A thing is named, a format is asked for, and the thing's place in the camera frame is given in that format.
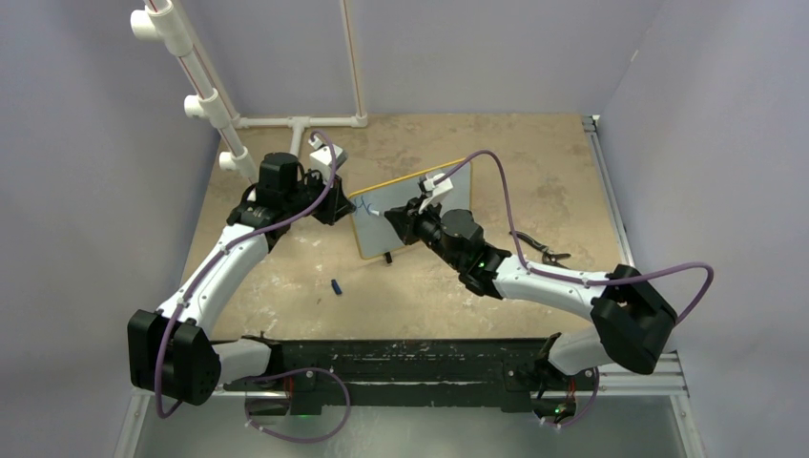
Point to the white PVC pipe frame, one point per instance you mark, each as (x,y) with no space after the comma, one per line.
(167,23)

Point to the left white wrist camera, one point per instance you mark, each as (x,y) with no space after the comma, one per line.
(321,159)

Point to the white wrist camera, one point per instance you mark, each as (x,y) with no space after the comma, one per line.
(433,190)
(321,159)

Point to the aluminium rail frame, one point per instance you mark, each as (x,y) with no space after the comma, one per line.
(172,356)

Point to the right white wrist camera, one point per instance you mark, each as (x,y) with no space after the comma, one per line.
(433,190)

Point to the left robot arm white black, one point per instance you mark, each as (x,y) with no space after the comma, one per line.
(170,351)

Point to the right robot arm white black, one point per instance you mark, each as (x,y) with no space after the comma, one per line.
(630,322)

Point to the yellow framed whiteboard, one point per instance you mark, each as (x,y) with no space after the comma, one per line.
(375,236)

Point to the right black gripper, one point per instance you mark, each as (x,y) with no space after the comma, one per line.
(407,219)

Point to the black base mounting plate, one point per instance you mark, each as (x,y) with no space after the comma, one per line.
(512,374)

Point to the black pliers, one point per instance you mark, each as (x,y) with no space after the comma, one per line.
(543,248)

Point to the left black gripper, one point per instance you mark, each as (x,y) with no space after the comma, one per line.
(336,203)

